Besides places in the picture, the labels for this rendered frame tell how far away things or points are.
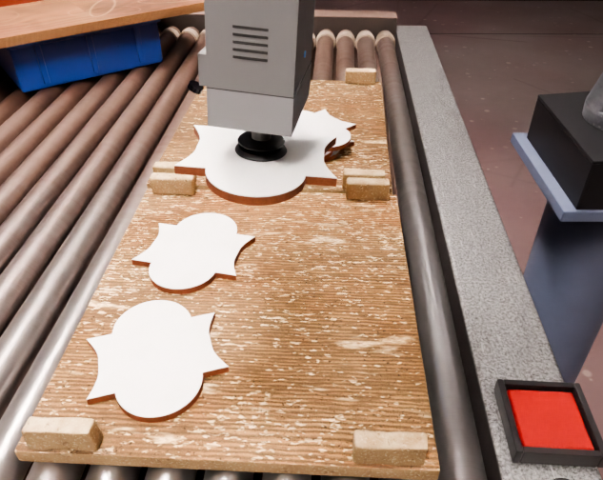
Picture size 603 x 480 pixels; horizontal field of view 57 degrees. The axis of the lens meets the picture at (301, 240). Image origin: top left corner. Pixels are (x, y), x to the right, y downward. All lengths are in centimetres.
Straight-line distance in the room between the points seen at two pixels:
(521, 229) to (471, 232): 170
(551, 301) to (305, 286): 66
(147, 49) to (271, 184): 91
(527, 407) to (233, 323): 29
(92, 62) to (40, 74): 10
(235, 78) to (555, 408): 40
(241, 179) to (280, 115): 6
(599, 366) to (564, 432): 144
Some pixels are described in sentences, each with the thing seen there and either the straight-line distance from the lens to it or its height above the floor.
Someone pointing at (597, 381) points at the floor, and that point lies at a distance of 194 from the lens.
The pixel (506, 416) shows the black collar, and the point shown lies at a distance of 55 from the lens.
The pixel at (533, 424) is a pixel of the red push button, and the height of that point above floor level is 93.
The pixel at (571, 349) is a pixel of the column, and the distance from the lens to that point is 126.
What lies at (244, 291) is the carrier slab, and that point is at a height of 94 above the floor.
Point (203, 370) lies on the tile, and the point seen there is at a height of 94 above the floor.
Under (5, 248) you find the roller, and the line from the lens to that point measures 80.
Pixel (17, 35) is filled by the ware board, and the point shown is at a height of 104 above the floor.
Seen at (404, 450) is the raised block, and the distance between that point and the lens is 47.
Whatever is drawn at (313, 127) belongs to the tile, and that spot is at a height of 96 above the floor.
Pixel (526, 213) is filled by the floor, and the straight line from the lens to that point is 257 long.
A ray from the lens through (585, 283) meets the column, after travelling 114.
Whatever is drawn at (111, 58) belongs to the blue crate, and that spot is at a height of 95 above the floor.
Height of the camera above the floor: 135
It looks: 37 degrees down
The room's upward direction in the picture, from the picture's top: straight up
